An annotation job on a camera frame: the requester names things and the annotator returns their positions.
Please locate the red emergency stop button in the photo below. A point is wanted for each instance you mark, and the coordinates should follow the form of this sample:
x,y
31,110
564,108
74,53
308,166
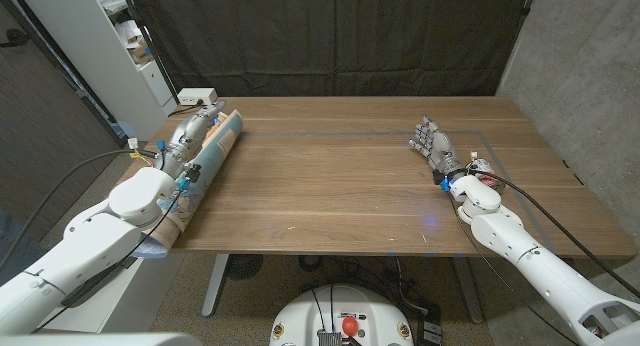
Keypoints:
x,y
350,326

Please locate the round black floor fan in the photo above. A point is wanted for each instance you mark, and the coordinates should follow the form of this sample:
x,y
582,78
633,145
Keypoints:
x,y
244,267

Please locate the white table leg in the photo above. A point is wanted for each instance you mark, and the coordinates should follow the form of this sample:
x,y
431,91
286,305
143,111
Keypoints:
x,y
470,296
215,286

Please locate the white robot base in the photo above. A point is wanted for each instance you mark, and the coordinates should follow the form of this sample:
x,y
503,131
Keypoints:
x,y
310,311

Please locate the white floor platform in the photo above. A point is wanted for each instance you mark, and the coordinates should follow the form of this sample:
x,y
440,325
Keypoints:
x,y
135,296

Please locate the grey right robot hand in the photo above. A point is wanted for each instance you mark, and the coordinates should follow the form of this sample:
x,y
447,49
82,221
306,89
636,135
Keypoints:
x,y
440,146

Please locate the black floor power strip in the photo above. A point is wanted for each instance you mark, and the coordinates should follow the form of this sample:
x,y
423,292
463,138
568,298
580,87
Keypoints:
x,y
430,331

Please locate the white crumpled packaging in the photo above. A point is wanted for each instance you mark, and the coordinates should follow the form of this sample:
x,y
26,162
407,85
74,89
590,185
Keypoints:
x,y
127,32

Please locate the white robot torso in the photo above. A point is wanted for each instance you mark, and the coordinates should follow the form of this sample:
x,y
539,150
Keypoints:
x,y
100,341

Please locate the black backdrop stand pole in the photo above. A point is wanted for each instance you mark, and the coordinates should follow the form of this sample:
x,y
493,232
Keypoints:
x,y
148,43

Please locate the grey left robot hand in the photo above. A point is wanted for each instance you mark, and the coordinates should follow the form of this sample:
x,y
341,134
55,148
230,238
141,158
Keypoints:
x,y
185,141

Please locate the white shelf cabinet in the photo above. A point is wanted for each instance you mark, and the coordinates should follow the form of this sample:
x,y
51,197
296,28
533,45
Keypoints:
x,y
100,61

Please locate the paper map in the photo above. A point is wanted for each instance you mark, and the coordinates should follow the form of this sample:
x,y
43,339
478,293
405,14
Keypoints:
x,y
220,151

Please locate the brown cardboard box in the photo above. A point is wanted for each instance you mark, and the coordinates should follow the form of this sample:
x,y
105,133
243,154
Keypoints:
x,y
140,53

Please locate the red and white can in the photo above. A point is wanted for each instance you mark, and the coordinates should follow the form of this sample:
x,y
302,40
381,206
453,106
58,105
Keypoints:
x,y
482,166

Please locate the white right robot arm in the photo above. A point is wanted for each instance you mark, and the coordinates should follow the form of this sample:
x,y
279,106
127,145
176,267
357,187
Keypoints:
x,y
505,231

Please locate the white power box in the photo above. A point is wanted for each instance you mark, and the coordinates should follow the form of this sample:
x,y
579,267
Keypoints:
x,y
196,96

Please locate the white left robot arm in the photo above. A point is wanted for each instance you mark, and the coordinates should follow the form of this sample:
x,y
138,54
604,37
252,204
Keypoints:
x,y
75,256

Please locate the person in blue jeans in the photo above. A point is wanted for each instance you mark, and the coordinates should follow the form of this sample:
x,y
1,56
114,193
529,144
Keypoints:
x,y
12,246

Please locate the black curtain backdrop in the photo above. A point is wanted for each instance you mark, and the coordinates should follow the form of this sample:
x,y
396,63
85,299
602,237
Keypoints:
x,y
325,36

